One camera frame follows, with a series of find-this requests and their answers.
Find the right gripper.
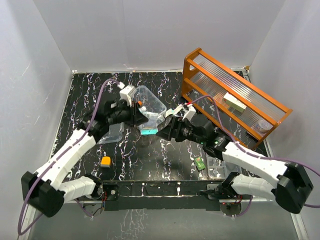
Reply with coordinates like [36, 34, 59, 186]
[157, 116, 205, 146]

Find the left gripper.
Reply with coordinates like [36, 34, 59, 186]
[107, 99, 149, 128]

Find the blue sachet pack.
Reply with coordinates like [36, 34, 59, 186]
[140, 126, 158, 136]

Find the clear plastic storage box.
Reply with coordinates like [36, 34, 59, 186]
[132, 85, 167, 130]

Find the small green packet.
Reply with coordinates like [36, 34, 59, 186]
[193, 157, 206, 171]

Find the clear compartment tray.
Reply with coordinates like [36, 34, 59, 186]
[206, 155, 228, 180]

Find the white medicine carton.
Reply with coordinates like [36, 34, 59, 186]
[222, 92, 247, 113]

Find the white bottle green label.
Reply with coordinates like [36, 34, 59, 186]
[139, 106, 147, 113]

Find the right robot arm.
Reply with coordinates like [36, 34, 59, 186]
[156, 115, 314, 214]

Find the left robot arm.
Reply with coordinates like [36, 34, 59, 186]
[21, 100, 148, 218]

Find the white wrapped swab packet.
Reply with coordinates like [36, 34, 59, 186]
[172, 104, 184, 115]

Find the clear plastic box lid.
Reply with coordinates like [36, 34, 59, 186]
[97, 122, 124, 145]

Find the yellow orange small box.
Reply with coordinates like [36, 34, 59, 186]
[100, 156, 112, 168]

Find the orange wooden shelf rack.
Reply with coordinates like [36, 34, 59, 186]
[181, 48, 292, 150]

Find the clear tape roll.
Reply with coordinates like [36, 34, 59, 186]
[256, 119, 273, 134]

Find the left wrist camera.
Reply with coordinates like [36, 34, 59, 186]
[119, 85, 136, 107]

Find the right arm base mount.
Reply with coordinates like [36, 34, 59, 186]
[198, 172, 243, 204]

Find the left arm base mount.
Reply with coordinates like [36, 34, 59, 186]
[80, 174, 119, 203]

